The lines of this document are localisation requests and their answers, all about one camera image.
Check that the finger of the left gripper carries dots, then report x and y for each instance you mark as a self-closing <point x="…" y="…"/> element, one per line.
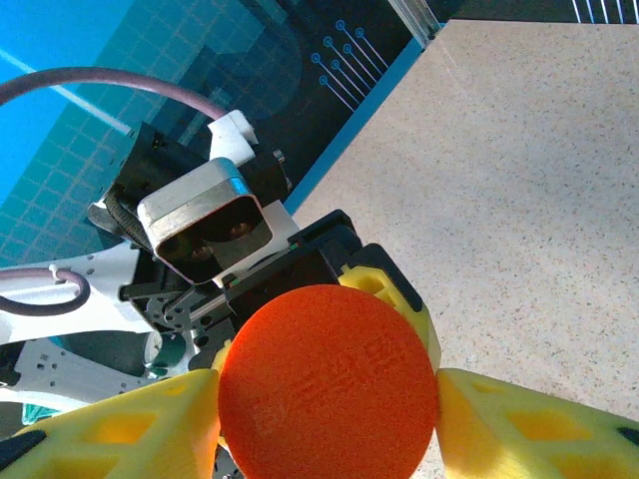
<point x="394" y="284"/>
<point x="222" y="355"/>

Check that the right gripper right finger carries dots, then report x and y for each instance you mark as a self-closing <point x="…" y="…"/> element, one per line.
<point x="524" y="439"/>

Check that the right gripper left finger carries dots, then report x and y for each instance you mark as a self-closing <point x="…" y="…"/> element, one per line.
<point x="100" y="439"/>

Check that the orange pill bottle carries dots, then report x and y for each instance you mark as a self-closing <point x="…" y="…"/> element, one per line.
<point x="329" y="379"/>

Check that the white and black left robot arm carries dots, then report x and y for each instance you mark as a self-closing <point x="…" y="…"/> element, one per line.
<point x="100" y="269"/>

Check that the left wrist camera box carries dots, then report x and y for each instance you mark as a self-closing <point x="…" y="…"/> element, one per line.
<point x="199" y="199"/>

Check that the aluminium frame post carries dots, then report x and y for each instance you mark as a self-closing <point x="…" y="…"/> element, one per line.
<point x="414" y="20"/>

